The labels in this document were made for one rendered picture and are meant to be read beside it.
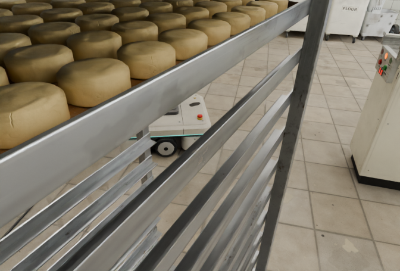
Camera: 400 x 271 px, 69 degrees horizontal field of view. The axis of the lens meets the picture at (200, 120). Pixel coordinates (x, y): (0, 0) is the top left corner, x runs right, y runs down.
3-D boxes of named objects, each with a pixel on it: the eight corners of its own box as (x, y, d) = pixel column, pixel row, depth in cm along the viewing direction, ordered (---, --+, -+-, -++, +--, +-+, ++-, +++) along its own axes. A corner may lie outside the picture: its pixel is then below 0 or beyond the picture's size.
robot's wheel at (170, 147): (163, 131, 204) (164, 135, 199) (181, 142, 211) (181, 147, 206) (149, 145, 209) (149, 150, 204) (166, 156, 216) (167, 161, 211)
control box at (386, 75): (380, 68, 178) (388, 45, 171) (392, 83, 158) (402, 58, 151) (374, 67, 179) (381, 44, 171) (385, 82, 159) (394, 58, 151)
